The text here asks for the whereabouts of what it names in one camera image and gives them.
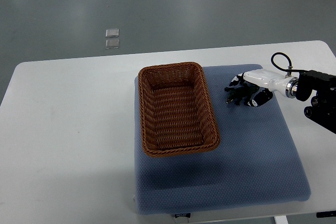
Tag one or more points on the upper floor socket plate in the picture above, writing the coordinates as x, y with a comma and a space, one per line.
112, 32

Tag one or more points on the black table control panel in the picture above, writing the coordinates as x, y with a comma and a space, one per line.
326, 214

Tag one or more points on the blue grey foam mat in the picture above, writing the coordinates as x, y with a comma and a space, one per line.
256, 162

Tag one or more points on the dark toy crocodile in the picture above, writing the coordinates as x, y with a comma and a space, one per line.
243, 93

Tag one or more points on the brown wicker basket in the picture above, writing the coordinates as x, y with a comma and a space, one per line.
176, 112

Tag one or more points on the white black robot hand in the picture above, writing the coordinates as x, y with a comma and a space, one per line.
268, 83

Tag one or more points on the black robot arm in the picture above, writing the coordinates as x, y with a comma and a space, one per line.
314, 85

